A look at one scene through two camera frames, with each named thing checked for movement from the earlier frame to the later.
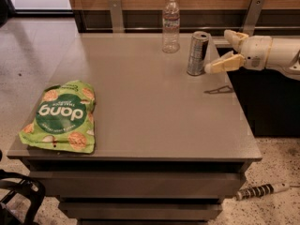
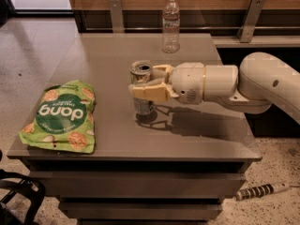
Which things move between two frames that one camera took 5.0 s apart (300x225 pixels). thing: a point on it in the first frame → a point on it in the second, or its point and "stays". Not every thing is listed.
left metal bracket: (116, 15) stays
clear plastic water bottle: (171, 25) stays
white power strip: (260, 190) stays
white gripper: (257, 52) → (187, 80)
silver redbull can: (198, 51) → (141, 71)
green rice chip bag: (63, 118) stays
